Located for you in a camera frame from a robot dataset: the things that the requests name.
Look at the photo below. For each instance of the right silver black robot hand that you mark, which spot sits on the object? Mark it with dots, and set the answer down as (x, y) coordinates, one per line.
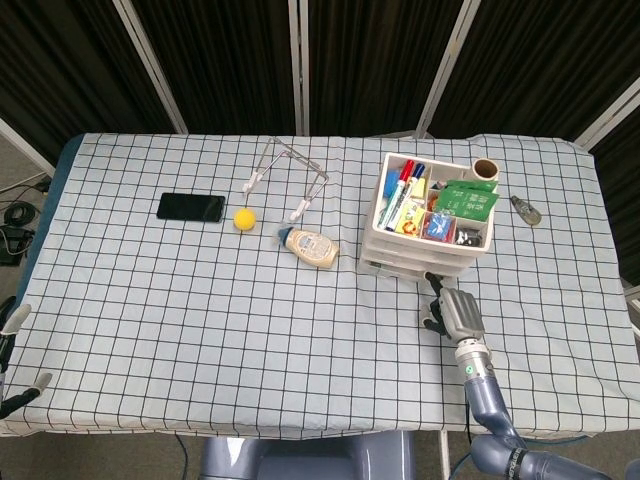
(462, 312)

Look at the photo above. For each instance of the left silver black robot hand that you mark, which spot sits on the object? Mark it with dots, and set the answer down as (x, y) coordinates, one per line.
(15, 317)

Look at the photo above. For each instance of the white drawer organizer box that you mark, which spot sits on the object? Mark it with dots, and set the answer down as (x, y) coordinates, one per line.
(415, 245)

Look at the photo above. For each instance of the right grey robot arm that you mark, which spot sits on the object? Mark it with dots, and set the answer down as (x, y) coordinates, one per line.
(487, 395)

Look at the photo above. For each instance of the black floor power adapter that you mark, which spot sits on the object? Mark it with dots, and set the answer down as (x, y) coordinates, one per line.
(12, 245)

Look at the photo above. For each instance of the black and silver binder clip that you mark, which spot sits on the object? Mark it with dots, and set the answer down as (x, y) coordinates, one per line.
(470, 237)

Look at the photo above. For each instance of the blue plastic packet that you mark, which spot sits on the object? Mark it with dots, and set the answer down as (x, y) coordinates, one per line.
(440, 226)

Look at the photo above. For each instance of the yellow snack packet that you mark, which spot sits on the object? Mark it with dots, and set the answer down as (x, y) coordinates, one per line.
(410, 217)

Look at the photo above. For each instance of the green tea packet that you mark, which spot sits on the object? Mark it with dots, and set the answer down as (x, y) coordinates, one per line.
(467, 202)

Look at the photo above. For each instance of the blue cap whiteboard marker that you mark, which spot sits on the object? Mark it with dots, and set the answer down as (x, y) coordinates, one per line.
(407, 195)

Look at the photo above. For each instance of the yellow sticky note pad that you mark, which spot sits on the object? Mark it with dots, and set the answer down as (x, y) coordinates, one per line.
(421, 187)

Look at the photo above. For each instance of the red cap whiteboard marker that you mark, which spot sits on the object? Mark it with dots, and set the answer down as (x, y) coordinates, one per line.
(396, 192)

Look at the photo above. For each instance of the brown cardboard tube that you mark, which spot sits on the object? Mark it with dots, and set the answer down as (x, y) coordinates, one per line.
(486, 169)

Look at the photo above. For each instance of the beige mayonnaise squeeze bottle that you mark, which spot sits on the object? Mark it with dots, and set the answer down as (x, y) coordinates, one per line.
(312, 247)

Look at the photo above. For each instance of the black smartphone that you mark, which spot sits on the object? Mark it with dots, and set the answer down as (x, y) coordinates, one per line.
(190, 207)

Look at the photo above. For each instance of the grey robot torso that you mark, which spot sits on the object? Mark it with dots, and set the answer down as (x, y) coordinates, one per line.
(310, 457)

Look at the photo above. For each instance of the blue checkered tablecloth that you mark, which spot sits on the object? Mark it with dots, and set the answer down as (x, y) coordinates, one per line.
(250, 325)

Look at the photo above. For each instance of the yellow foam ball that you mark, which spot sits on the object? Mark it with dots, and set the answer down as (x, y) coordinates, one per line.
(245, 219)

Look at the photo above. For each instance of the black folding screen partition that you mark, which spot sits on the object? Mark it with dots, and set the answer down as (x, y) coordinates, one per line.
(230, 60)

